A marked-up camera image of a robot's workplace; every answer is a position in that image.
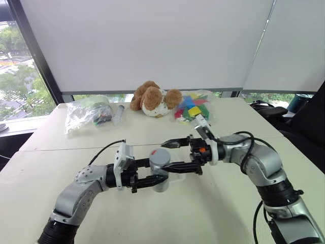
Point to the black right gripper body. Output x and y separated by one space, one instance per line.
199 153

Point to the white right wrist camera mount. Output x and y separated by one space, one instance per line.
214 153

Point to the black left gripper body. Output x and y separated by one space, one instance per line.
130 178

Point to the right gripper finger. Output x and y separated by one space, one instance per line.
176 143
181 167

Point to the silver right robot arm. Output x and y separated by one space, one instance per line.
264 162

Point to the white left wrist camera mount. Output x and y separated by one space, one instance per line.
123 157

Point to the bag of coloured blocks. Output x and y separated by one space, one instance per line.
190 106

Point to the black window frame post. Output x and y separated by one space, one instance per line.
38 56

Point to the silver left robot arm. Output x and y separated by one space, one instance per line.
76 193

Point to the teal drinking bottle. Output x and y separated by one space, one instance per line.
297 103

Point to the grey window sill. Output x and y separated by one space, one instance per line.
23 125

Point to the narrow white roller blind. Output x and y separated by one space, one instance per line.
292 50

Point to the clear bag of small parts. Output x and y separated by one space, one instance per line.
81 114

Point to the wide white roller blind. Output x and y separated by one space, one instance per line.
142 43

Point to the black bag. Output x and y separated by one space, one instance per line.
269 110

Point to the clear plastic jar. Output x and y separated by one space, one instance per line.
161 188

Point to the black chair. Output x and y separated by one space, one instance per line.
309 127

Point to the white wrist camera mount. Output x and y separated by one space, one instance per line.
123 157
214 153

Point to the white plate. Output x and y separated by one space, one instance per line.
3 127

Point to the clear plastic syringe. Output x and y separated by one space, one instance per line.
118 115

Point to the brown white plush dog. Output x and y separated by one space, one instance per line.
152 99

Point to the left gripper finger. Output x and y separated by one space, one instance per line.
149 181
142 163

